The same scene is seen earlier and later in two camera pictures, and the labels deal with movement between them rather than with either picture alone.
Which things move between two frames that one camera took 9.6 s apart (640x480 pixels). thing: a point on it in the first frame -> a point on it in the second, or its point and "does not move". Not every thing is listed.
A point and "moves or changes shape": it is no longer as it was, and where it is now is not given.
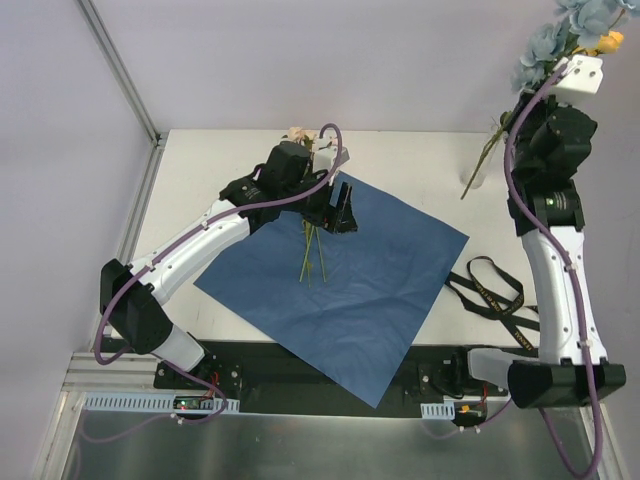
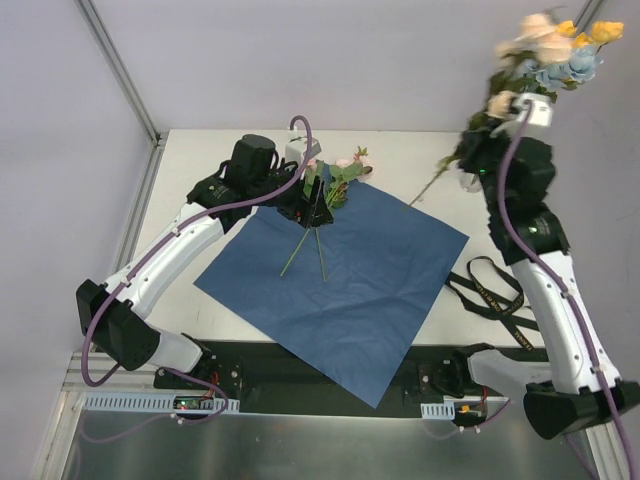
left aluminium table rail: x=134 y=216 does not move
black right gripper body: x=542 y=107 -> x=473 y=151
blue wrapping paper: x=381 y=281 does not move
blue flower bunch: x=584 y=25 moves or changes shape
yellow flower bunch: x=609 y=43 -> x=602 y=32
